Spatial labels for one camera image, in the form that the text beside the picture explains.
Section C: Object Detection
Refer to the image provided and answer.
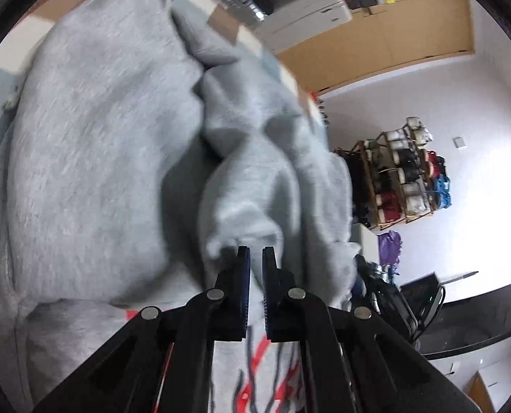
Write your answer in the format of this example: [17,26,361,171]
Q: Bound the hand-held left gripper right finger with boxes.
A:
[262,246,482,413]

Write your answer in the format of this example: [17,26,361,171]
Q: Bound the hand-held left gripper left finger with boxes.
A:
[32,245,253,413]

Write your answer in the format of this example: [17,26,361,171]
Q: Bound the grey hoodie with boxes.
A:
[0,0,361,413]

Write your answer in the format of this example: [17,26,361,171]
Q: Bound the black device with green light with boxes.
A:
[399,272,446,340]

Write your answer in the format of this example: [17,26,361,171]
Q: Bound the purple bag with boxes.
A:
[377,230,404,267]

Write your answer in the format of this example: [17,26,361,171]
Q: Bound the white storage box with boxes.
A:
[349,223,382,264]

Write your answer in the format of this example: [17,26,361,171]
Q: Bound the thin grey rod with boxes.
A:
[442,270,480,284]

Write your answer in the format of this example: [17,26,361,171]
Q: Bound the black television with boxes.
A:
[419,279,511,356]

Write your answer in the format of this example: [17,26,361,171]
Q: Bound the wooden shoe rack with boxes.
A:
[335,116,454,231]

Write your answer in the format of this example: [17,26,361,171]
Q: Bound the wooden cabinet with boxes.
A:
[466,363,511,413]

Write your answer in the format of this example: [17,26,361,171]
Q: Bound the wooden wardrobe with drawers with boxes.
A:
[277,0,475,95]

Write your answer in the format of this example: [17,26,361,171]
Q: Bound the white suitcase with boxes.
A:
[255,0,353,54]

